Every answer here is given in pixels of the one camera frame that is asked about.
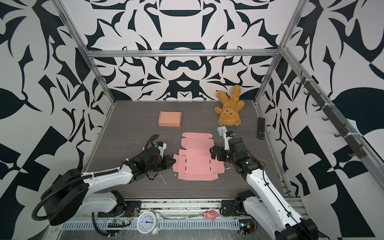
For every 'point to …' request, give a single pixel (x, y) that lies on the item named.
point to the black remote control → (261, 128)
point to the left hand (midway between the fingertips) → (177, 158)
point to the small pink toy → (210, 214)
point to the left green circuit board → (116, 223)
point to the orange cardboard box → (170, 119)
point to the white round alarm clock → (149, 222)
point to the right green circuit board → (246, 226)
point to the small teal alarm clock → (221, 130)
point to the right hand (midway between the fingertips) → (218, 149)
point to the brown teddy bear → (229, 114)
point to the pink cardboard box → (194, 163)
